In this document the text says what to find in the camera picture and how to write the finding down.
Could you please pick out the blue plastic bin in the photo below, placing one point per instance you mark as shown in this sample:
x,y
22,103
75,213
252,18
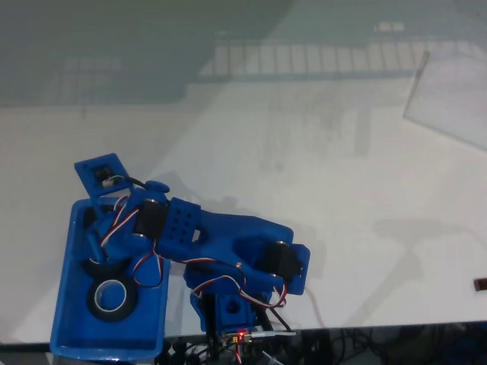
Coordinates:
x,y
114,334

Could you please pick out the clear plastic sheet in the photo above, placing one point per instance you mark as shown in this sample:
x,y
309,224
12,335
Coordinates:
x,y
449,99

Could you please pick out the small brown object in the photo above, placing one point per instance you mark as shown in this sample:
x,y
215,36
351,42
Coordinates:
x,y
480,285

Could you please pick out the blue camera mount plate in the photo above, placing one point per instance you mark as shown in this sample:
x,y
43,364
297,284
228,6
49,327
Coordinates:
x,y
87,169

